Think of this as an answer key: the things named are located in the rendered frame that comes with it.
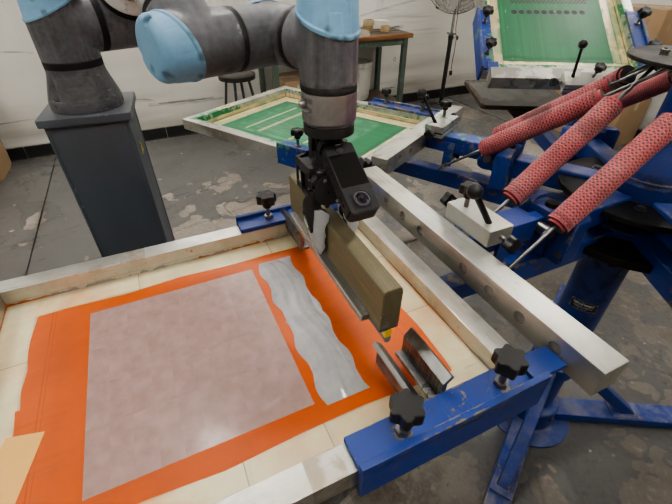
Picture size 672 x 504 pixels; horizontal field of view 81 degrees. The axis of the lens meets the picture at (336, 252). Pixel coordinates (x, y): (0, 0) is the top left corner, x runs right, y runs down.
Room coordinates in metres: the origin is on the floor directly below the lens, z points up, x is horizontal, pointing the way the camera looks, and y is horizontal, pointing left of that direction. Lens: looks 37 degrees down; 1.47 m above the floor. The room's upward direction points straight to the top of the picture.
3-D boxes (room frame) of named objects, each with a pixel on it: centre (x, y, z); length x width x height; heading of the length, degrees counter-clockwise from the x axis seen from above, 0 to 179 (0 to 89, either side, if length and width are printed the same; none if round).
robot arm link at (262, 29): (0.60, 0.09, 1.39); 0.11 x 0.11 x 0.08; 44
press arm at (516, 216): (0.68, -0.33, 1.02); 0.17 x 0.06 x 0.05; 115
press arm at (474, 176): (1.24, -0.27, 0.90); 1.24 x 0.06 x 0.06; 55
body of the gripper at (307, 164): (0.55, 0.01, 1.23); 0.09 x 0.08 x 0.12; 25
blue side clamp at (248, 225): (0.79, 0.08, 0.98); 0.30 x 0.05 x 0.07; 115
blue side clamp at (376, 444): (0.29, -0.16, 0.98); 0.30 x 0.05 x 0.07; 115
